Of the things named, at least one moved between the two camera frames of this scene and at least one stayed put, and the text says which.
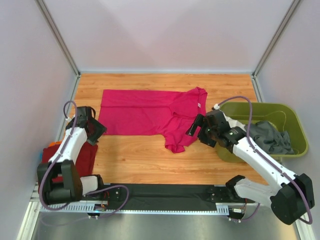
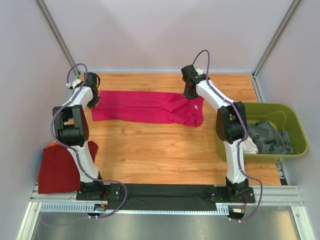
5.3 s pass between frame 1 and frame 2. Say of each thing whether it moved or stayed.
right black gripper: moved
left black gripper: moved
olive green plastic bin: stayed
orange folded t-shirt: stayed
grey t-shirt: stayed
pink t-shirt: moved
